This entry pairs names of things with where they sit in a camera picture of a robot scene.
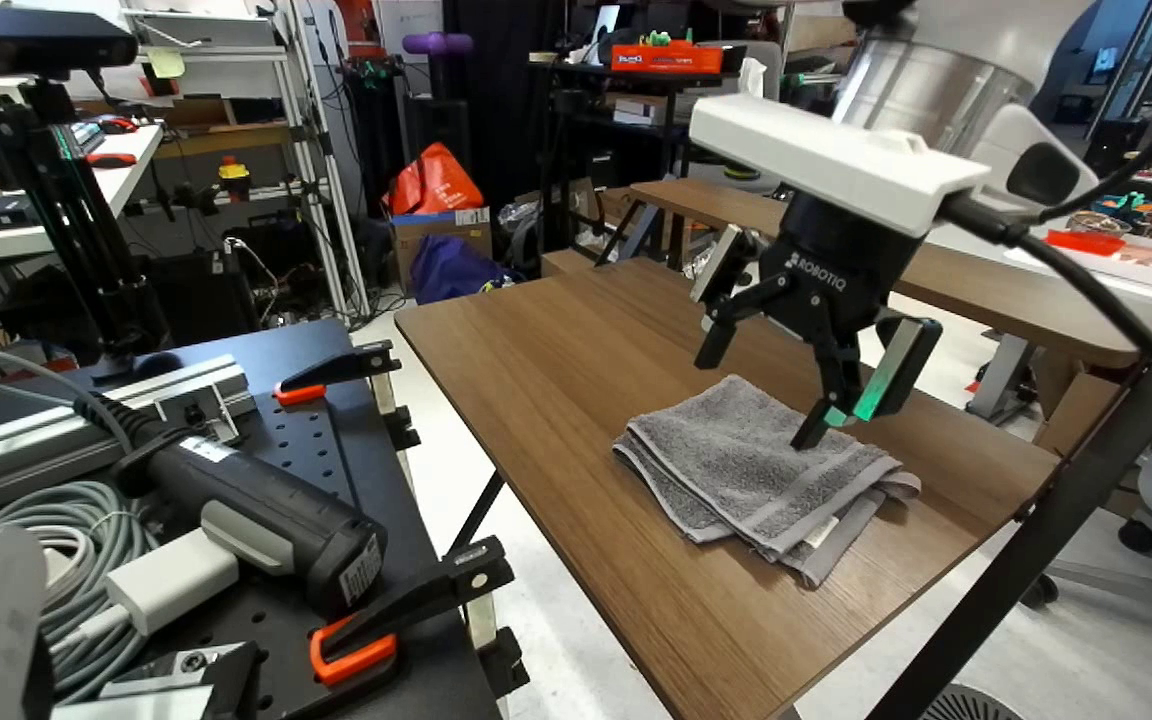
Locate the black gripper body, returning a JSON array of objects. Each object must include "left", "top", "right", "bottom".
[{"left": 755, "top": 198, "right": 927, "bottom": 356}]

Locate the grey towel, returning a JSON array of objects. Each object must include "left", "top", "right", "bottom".
[{"left": 609, "top": 373, "right": 927, "bottom": 594}]

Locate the grey table leg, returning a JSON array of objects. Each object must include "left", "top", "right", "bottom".
[{"left": 963, "top": 334, "right": 1041, "bottom": 430}]

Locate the white cluttered table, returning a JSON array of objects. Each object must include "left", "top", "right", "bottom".
[{"left": 927, "top": 184, "right": 1152, "bottom": 324}]

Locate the red plastic part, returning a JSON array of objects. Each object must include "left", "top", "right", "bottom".
[{"left": 1045, "top": 225, "right": 1126, "bottom": 260}]

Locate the orange storage box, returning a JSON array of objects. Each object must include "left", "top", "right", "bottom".
[{"left": 605, "top": 38, "right": 727, "bottom": 79}]

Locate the blue cloth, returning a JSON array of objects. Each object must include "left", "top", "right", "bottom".
[{"left": 409, "top": 233, "right": 513, "bottom": 307}]

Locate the small cardboard box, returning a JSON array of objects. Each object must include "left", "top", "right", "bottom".
[{"left": 388, "top": 203, "right": 501, "bottom": 287}]

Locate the orange bag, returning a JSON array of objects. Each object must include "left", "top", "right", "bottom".
[{"left": 381, "top": 141, "right": 487, "bottom": 222}]

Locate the grey round fan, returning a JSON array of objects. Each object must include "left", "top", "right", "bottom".
[{"left": 916, "top": 680, "right": 1026, "bottom": 720}]

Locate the black orange spring clamp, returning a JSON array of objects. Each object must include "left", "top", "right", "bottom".
[
  {"left": 273, "top": 339, "right": 404, "bottom": 412},
  {"left": 303, "top": 534, "right": 519, "bottom": 692}
]

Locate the purple roller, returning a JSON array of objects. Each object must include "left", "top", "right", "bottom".
[{"left": 399, "top": 28, "right": 474, "bottom": 60}]

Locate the white metal rack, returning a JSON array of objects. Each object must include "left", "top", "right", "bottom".
[{"left": 120, "top": 0, "right": 375, "bottom": 324}]

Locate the white power adapter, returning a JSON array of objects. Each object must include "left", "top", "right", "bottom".
[{"left": 103, "top": 529, "right": 244, "bottom": 641}]

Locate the aluminium extrusion bar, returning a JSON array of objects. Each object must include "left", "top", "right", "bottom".
[{"left": 0, "top": 352, "right": 261, "bottom": 538}]

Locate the white work table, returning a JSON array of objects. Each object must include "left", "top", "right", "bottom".
[{"left": 0, "top": 121, "right": 167, "bottom": 276}]

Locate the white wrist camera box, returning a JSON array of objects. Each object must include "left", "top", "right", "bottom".
[{"left": 686, "top": 94, "right": 993, "bottom": 239}]

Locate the black metal table frame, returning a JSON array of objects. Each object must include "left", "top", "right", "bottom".
[{"left": 869, "top": 348, "right": 1152, "bottom": 720}]

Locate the black camera cable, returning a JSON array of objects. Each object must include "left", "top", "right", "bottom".
[{"left": 937, "top": 190, "right": 1152, "bottom": 405}]

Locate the black camera tripod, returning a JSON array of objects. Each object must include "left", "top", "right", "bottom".
[{"left": 0, "top": 71, "right": 174, "bottom": 369}]

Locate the silver metal mount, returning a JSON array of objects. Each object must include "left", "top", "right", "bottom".
[{"left": 50, "top": 638, "right": 273, "bottom": 720}]

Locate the grey coiled cable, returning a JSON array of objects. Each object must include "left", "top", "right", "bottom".
[{"left": 0, "top": 476, "right": 160, "bottom": 704}]

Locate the black stereo camera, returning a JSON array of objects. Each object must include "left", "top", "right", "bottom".
[{"left": 0, "top": 0, "right": 144, "bottom": 79}]

